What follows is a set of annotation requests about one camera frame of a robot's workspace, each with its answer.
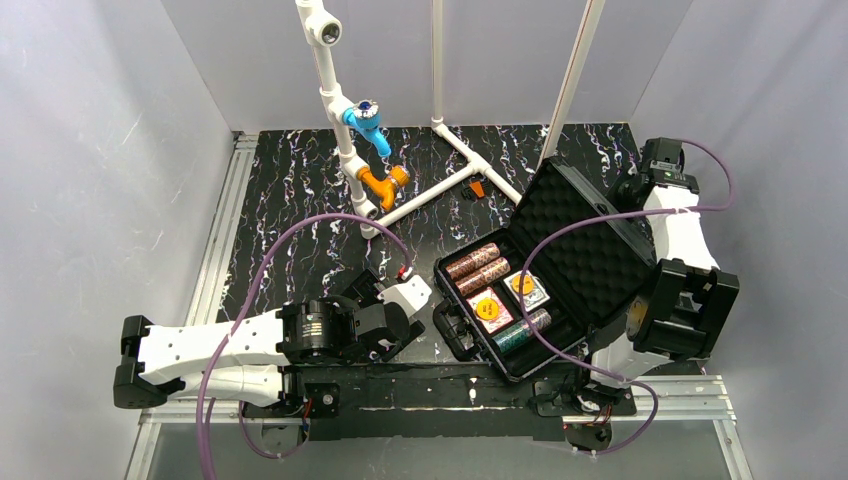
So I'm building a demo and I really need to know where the purple cable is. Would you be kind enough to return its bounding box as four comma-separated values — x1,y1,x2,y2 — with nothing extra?
195,211,416,480
517,137,738,457

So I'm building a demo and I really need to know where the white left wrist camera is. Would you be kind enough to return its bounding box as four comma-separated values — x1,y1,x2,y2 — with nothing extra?
377,267,432,317

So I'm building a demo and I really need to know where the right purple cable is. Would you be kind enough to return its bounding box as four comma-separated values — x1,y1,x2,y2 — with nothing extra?
517,137,738,457

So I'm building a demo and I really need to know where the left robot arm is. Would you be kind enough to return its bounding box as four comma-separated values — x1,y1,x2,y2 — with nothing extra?
112,270,432,410

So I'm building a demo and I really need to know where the yellow dealer button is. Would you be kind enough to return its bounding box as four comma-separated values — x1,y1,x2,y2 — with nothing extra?
510,274,536,296
474,297,501,322

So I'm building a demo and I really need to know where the white pvc pipe frame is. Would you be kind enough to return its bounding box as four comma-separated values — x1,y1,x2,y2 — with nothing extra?
294,0,531,240

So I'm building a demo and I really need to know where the orange black small clip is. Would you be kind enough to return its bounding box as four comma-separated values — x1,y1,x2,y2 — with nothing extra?
461,180,491,200

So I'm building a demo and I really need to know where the blue playing card deck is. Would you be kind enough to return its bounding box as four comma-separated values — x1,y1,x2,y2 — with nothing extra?
502,271,550,313

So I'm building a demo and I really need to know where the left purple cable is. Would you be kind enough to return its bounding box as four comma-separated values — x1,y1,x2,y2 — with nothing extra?
195,211,416,480

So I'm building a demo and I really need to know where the aluminium rail frame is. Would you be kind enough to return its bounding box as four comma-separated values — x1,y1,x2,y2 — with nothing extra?
125,132,259,479

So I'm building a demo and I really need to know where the lower orange chip row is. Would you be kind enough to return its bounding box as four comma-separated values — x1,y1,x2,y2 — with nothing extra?
456,257,511,295

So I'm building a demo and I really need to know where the red playing card deck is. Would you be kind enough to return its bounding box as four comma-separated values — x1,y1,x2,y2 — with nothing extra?
467,287,515,334

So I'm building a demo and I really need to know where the blue faucet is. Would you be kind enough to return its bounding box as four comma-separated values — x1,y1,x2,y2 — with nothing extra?
341,99,392,158

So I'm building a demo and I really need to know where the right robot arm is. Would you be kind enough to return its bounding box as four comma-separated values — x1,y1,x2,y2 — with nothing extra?
589,137,740,389

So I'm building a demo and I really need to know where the orange chip row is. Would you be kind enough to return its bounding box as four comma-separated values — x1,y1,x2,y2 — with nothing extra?
445,242,501,280
456,257,511,295

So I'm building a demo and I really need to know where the upper orange chip row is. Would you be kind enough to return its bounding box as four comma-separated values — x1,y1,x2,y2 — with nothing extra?
445,242,501,280

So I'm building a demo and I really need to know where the orange faucet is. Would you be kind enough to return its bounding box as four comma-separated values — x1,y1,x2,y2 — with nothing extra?
356,165,410,212

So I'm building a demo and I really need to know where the white angled pole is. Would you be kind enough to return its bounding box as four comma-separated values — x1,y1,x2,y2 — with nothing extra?
539,0,606,163

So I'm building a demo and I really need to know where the black plastic poker case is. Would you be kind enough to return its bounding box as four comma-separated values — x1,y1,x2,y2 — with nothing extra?
434,156,656,383

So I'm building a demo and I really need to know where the green poker chip stack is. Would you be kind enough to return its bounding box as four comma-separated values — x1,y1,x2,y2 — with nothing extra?
493,309,552,354

